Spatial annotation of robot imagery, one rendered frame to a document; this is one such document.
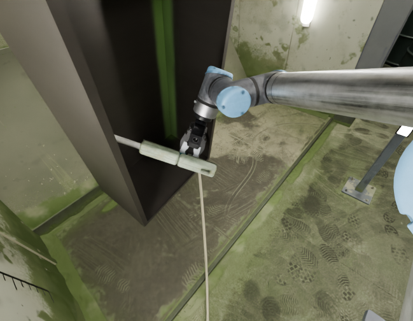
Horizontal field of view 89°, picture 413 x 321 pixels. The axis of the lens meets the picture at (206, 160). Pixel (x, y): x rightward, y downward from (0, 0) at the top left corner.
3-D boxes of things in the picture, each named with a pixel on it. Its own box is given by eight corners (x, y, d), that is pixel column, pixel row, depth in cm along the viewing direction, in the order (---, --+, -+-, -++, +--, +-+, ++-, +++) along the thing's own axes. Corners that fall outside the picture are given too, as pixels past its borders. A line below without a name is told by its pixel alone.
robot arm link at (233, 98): (259, 83, 59) (239, 71, 68) (221, 93, 57) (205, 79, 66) (258, 114, 65) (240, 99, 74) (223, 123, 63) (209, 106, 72)
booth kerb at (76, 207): (43, 238, 159) (32, 230, 149) (42, 237, 160) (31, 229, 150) (249, 90, 287) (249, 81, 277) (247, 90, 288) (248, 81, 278)
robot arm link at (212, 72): (215, 68, 65) (205, 60, 72) (201, 106, 71) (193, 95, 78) (240, 77, 69) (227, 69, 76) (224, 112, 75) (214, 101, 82)
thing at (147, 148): (217, 146, 101) (217, 171, 81) (214, 155, 103) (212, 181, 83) (117, 111, 96) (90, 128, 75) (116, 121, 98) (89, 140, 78)
